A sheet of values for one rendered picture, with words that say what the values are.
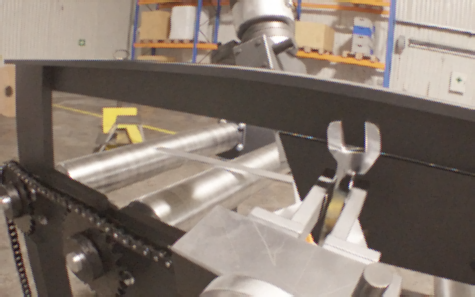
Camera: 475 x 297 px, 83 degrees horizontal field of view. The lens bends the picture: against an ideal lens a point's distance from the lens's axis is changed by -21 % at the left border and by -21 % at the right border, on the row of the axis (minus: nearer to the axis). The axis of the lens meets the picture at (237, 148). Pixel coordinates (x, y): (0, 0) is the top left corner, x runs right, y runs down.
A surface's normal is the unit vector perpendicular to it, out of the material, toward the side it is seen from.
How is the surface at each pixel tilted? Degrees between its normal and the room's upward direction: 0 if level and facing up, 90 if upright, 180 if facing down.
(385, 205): 90
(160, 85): 90
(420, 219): 90
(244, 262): 16
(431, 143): 90
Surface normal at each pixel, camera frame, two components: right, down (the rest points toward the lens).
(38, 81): -0.49, 0.18
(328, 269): 0.04, -0.86
